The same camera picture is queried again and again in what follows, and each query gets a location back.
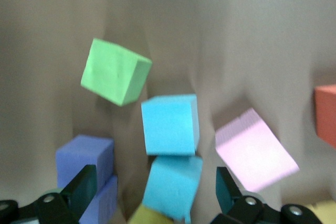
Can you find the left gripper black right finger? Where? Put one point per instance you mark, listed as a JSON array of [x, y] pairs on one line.
[[225, 192]]

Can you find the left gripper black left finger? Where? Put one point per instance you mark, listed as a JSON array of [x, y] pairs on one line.
[[82, 192]]

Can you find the purple foam cube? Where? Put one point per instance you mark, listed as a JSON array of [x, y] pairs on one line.
[[82, 155], [103, 203]]

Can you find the chipped blue foam cube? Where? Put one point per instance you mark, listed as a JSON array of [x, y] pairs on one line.
[[170, 184]]

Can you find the yellow foam cube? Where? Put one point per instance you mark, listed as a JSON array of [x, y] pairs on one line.
[[324, 211], [145, 216]]

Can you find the green foam cube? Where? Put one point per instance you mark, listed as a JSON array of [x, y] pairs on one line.
[[113, 73]]

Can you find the light pink foam cube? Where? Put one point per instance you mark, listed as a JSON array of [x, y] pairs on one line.
[[254, 153]]

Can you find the orange foam cube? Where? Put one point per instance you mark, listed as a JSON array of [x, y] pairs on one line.
[[326, 115]]

